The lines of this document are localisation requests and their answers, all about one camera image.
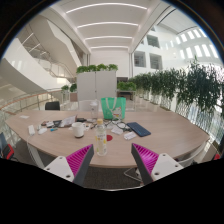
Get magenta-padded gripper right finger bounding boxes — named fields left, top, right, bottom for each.
left=130, top=142, right=185, bottom=187

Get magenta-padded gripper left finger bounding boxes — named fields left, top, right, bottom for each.
left=43, top=143, right=95, bottom=188

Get clear yellow-capped drink bottle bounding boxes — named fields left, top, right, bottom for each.
left=95, top=118, right=108, bottom=157

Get white cup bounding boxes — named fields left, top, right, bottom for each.
left=71, top=121, right=88, bottom=139

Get white packet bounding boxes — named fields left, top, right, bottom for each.
left=110, top=126, right=124, bottom=136
left=123, top=131, right=138, bottom=141

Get grey paper booklet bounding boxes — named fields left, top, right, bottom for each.
left=59, top=115, right=77, bottom=128

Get flat black tablet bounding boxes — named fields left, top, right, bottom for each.
left=52, top=119, right=64, bottom=128

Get clear shaker bottle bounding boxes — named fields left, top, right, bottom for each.
left=89, top=99, right=100, bottom=121

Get white chair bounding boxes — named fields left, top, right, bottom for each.
left=77, top=99, right=103, bottom=113

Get long white device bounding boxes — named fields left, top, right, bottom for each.
left=27, top=124, right=36, bottom=136

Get green tote bag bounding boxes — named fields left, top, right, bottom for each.
left=100, top=96, right=127, bottom=121

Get black chair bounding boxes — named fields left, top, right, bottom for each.
left=44, top=101, right=61, bottom=111

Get red chair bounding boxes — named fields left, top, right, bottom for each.
left=0, top=132, right=16, bottom=161

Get small potted green plants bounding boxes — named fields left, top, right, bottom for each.
left=60, top=83, right=78, bottom=94

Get glass balustrade railing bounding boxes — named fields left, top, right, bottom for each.
left=0, top=88, right=79, bottom=114

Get green plants in planter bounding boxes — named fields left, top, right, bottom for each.
left=116, top=80, right=138, bottom=93

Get tall white cabinet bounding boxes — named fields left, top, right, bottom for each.
left=76, top=70, right=118, bottom=102

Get tall green plant hedge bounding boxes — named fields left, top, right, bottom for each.
left=128, top=58, right=224, bottom=118

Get low green leafy plants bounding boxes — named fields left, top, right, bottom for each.
left=75, top=63, right=119, bottom=75

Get ceiling light strips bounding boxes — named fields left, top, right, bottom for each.
left=65, top=2, right=148, bottom=50

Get black cable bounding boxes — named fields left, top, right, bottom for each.
left=88, top=119, right=132, bottom=133

